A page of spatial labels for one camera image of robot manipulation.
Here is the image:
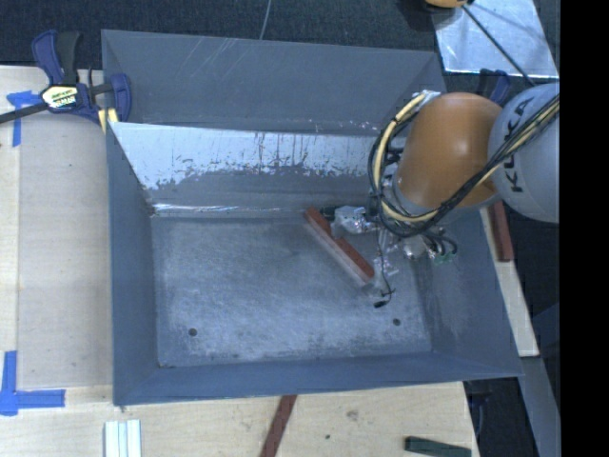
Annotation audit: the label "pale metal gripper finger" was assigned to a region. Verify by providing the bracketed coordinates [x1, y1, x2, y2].
[383, 248, 402, 280]
[363, 254, 387, 297]

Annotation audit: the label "red-brown flat block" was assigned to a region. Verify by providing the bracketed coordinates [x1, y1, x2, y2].
[488, 200, 516, 263]
[303, 206, 376, 288]
[259, 394, 299, 457]

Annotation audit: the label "grey metal bin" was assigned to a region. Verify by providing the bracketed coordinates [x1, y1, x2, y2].
[99, 29, 525, 407]

